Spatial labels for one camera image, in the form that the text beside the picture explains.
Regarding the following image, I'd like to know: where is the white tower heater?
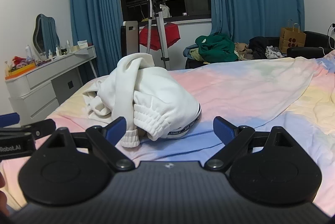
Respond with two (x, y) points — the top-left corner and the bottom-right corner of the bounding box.
(120, 21), (140, 58)

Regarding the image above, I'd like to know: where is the green garment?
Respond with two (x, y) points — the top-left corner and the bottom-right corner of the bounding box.
(196, 33), (238, 63)

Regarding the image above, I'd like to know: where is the red garment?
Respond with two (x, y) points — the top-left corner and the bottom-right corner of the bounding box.
(139, 22), (182, 51)

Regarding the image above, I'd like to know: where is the white sweatshirt with striped band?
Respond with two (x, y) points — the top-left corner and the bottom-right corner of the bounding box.
(82, 53), (202, 148)

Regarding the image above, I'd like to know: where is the person's left hand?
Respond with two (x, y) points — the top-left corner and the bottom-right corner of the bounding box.
(0, 172), (11, 216)

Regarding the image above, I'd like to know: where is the black clothing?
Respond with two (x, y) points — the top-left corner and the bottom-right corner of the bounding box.
(248, 36), (282, 59)

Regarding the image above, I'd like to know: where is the black armchair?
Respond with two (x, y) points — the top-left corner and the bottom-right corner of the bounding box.
(286, 30), (335, 59)

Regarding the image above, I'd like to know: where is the yellow cloth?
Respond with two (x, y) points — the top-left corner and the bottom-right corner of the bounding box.
(190, 49), (207, 61)

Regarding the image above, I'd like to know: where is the beige clothing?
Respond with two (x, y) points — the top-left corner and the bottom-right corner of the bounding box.
(234, 42), (253, 61)

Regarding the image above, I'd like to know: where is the brown paper bag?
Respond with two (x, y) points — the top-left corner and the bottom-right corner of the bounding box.
(280, 19), (307, 54)

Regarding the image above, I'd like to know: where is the orange tray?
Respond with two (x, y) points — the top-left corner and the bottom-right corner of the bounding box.
(5, 62), (36, 80)

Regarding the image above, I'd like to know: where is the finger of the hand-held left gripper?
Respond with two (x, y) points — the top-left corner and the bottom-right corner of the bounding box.
(0, 113), (21, 127)
(21, 119), (56, 139)

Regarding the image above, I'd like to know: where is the blue cloth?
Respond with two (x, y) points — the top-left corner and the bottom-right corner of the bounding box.
(183, 45), (199, 60)

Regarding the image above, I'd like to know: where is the wavy-edged table mirror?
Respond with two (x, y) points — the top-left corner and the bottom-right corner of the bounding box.
(33, 14), (57, 55)

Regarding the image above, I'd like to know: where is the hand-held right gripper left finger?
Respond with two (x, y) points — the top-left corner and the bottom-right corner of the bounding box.
(47, 116), (135, 171)

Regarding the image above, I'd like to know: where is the white hanging garment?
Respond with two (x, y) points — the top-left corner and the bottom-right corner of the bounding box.
(159, 4), (171, 18)

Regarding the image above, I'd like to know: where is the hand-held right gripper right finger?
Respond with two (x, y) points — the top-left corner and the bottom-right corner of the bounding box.
(204, 116), (295, 171)

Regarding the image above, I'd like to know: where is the pastel tie-dye bed sheet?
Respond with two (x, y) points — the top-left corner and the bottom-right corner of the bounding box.
(0, 50), (335, 216)

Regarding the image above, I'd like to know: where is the white charging cable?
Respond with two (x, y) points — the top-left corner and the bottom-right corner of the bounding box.
(318, 22), (335, 57)

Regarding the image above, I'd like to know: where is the white patterned cloth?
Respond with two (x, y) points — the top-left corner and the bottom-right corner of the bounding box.
(265, 46), (284, 59)

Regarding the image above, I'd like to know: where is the garment steamer stand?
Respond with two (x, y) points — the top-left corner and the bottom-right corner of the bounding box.
(141, 0), (170, 70)

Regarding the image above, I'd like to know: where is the white dressing table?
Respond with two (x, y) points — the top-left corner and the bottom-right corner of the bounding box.
(5, 45), (98, 120)

